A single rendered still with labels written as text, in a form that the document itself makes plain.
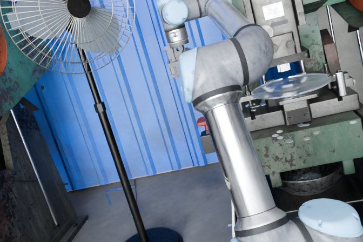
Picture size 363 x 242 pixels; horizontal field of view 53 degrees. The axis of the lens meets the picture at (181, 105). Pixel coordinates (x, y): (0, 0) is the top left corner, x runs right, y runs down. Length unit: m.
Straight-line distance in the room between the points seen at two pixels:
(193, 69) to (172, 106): 1.99
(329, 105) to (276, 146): 0.25
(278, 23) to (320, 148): 0.48
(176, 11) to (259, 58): 0.40
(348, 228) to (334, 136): 0.63
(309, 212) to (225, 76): 0.33
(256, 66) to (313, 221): 0.34
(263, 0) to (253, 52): 0.63
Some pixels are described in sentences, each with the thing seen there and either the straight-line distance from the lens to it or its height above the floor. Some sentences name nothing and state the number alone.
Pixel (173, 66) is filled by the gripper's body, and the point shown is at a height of 0.98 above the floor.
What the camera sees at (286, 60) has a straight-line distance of 1.47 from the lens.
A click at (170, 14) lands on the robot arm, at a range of 1.15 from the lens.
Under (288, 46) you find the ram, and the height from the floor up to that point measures 0.93.
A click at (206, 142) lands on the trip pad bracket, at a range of 1.35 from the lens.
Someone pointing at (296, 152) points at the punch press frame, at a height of 0.56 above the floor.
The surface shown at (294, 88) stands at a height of 0.79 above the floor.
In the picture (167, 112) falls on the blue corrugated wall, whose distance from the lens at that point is 2.79.
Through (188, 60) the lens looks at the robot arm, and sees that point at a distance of 0.81.
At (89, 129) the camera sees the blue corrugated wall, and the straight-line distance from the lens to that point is 3.01.
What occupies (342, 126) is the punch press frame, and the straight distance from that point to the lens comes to 1.40.
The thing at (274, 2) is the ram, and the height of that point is 1.09.
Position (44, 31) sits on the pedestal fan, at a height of 1.23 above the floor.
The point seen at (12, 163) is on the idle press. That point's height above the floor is 0.62.
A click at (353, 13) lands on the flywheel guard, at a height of 0.96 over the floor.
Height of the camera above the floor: 1.13
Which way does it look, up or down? 13 degrees down
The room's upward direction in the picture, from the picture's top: 16 degrees counter-clockwise
